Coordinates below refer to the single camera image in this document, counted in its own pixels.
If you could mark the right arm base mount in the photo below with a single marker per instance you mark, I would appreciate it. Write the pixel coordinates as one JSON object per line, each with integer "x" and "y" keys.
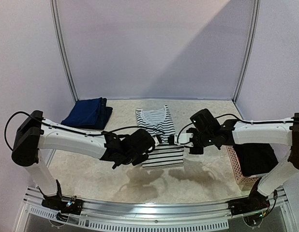
{"x": 255, "y": 201}

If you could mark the aluminium front rail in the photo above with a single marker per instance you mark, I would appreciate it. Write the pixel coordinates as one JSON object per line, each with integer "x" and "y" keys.
{"x": 101, "y": 216}

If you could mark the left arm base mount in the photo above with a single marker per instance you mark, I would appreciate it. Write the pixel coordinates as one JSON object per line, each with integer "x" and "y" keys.
{"x": 64, "y": 204}

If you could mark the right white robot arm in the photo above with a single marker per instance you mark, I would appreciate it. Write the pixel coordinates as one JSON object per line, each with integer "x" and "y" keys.
{"x": 208, "y": 131}

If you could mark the black white striped tank top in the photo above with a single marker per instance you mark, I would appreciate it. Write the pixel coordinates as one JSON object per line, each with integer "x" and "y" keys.
{"x": 159, "y": 124}

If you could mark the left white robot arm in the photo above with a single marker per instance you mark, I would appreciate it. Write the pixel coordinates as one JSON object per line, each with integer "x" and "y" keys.
{"x": 37, "y": 133}

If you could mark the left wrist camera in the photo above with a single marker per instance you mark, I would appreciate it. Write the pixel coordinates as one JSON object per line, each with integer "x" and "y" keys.
{"x": 157, "y": 140}

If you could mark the aluminium corner post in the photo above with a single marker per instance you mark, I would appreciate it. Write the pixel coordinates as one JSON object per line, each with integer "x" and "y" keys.
{"x": 62, "y": 49}
{"x": 248, "y": 50}

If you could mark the black garment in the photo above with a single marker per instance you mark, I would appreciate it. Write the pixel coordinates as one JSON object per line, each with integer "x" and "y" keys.
{"x": 255, "y": 158}

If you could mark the pink perforated laundry basket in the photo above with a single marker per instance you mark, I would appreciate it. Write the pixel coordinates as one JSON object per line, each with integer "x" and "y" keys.
{"x": 239, "y": 177}

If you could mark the left aluminium corner post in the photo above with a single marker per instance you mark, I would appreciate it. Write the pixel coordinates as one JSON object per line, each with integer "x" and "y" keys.
{"x": 62, "y": 49}

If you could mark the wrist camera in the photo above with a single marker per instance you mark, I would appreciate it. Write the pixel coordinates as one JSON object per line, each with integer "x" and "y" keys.
{"x": 157, "y": 140}
{"x": 181, "y": 139}

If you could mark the right aluminium corner post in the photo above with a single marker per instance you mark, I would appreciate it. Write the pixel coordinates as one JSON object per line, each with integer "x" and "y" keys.
{"x": 248, "y": 50}

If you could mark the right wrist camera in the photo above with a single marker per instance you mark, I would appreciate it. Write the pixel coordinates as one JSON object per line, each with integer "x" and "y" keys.
{"x": 181, "y": 139}

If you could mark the folded blue garment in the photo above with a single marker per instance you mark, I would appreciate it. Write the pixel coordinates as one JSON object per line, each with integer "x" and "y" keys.
{"x": 92, "y": 114}

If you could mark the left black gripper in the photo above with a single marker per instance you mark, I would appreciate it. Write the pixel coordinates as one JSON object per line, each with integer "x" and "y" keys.
{"x": 139, "y": 161}

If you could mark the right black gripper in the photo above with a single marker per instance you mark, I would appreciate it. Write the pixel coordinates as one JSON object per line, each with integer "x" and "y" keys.
{"x": 191, "y": 139}

